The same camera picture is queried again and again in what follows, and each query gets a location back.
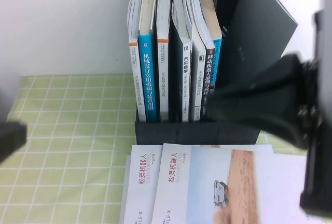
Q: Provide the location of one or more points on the thin white orange-band book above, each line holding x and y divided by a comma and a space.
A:
135, 78

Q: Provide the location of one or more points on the blue spine mechanical design book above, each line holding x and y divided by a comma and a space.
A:
147, 78

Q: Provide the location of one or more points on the black blue mobile robot book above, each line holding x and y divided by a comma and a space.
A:
211, 14

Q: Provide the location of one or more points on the AgileX brochure white cover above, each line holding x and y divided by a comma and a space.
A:
140, 182

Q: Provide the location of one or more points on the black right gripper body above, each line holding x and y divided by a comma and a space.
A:
319, 177

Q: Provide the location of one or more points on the pale white booklet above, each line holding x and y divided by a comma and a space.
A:
125, 203

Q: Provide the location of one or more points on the thick white orange-band book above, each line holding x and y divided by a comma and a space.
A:
163, 78

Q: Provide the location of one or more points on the AgileX brochure grey back cover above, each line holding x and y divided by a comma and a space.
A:
207, 182

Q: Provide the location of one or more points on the black plastic book holder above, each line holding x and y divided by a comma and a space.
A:
181, 133

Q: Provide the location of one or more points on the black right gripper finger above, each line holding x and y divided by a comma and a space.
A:
272, 78
280, 123

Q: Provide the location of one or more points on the dark cover white spine book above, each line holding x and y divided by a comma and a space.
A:
187, 78

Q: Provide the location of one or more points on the white spine grey-foot book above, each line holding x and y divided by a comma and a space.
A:
199, 84

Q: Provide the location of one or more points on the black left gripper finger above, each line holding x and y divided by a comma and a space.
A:
11, 138

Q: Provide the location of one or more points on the black spine mobile robot book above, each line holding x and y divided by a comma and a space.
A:
208, 73

